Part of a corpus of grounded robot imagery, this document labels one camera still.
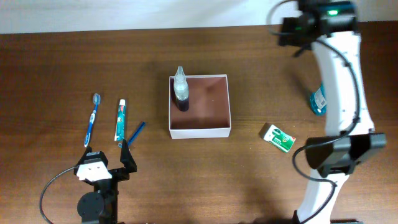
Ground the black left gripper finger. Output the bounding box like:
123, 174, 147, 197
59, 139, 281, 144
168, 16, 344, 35
120, 139, 137, 173
76, 146, 108, 169

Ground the blue Listerine mouthwash bottle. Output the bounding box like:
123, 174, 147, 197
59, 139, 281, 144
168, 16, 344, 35
310, 84, 327, 116

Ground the clear pump spray bottle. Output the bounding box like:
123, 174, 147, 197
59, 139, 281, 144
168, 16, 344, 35
174, 66, 189, 112

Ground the green white Dettol soap box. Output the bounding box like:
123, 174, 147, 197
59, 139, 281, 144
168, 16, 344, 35
259, 123, 296, 153

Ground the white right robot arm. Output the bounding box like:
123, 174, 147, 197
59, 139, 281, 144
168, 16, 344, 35
278, 1, 387, 223

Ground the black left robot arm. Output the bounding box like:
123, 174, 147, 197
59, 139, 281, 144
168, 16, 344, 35
74, 140, 137, 224

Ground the teal toothpaste tube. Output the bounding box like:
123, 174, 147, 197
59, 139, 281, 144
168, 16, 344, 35
114, 99, 126, 141

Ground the blue disposable razor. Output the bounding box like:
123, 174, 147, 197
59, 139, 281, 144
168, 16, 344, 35
127, 121, 146, 146

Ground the blue white toothbrush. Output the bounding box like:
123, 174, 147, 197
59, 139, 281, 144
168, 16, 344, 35
84, 93, 101, 147

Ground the white cardboard box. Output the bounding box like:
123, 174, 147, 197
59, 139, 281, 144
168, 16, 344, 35
169, 74, 232, 139

